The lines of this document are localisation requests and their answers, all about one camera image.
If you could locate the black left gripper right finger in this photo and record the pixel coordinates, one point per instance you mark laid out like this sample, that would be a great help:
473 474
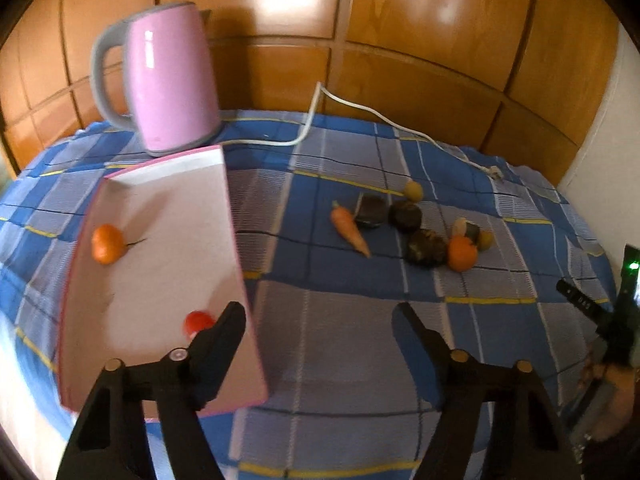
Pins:
526 440

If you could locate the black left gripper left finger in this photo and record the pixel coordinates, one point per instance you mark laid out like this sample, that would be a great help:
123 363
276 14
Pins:
109 439

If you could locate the dark cut fruit block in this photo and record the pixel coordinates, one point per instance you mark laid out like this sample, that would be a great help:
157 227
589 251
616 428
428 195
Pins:
370 212

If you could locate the orange toy carrot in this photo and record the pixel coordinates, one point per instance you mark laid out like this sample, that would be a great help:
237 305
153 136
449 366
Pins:
345 225

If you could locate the small red tomato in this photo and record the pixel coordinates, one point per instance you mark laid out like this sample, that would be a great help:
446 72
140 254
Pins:
196 321

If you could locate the small olive fruit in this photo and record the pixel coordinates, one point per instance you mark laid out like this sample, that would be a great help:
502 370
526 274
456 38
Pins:
485 240

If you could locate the orange tangerine on cloth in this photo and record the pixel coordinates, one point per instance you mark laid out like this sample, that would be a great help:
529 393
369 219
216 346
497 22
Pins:
461 254

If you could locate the white and dark cut piece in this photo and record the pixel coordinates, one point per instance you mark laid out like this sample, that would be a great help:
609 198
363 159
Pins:
464 227

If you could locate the orange tangerine on tray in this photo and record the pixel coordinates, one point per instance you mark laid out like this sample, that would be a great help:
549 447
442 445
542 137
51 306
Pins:
107 244

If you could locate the dark lumpy fruit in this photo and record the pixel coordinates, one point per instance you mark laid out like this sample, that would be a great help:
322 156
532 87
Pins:
426 249

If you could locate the pink rimmed white tray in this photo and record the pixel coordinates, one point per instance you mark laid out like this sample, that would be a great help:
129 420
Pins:
175 215

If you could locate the dark round fruit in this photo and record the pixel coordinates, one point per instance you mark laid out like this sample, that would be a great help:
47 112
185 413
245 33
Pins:
405 217

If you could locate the small yellow-green fruit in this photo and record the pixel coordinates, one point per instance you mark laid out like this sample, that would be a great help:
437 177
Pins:
413 191

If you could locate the blue plaid tablecloth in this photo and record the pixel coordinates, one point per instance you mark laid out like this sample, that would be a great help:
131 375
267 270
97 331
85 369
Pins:
342 403

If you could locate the pink electric kettle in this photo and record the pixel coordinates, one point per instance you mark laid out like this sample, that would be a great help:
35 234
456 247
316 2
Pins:
168 78

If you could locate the wooden wall panelling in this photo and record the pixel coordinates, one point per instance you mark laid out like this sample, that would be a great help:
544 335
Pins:
519 79

